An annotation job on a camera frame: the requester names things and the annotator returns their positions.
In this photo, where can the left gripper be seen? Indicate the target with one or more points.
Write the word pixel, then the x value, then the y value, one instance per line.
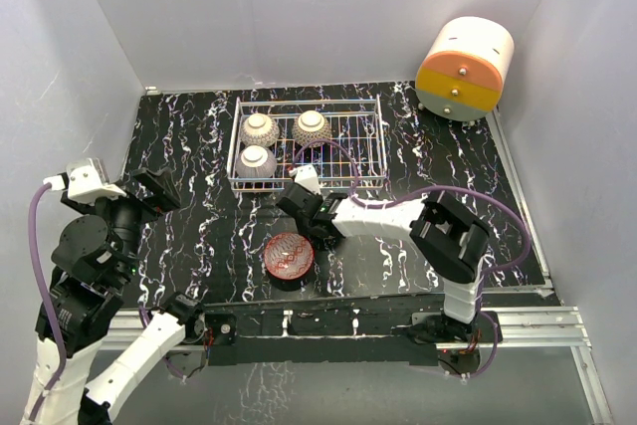
pixel 163 195

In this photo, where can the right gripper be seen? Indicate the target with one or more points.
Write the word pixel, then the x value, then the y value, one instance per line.
pixel 303 229

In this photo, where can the red patterned bowl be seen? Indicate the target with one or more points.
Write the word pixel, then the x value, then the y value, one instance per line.
pixel 288 256

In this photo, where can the purple striped bowl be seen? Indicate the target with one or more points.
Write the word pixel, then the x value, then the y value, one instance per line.
pixel 256 162

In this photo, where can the brown scale patterned bowl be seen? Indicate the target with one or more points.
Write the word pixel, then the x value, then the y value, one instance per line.
pixel 311 127

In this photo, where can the brown spoke patterned bowl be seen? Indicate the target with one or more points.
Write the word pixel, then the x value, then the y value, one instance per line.
pixel 259 129

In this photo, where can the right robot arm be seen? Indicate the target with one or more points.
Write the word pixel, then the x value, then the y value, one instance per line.
pixel 452 240

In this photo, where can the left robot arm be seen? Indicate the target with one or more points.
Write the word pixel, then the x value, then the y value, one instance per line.
pixel 95 260

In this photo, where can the round drawer cabinet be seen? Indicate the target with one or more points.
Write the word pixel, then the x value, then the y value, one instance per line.
pixel 462 77

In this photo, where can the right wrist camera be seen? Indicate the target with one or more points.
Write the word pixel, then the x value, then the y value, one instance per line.
pixel 307 177

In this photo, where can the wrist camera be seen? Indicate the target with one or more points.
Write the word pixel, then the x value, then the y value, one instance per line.
pixel 307 177
pixel 85 181

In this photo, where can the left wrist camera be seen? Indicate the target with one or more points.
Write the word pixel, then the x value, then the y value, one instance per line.
pixel 85 181

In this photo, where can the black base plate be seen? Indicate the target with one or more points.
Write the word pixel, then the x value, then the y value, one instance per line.
pixel 397 328

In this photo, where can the aluminium frame rail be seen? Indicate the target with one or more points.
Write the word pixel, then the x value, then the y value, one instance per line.
pixel 553 327

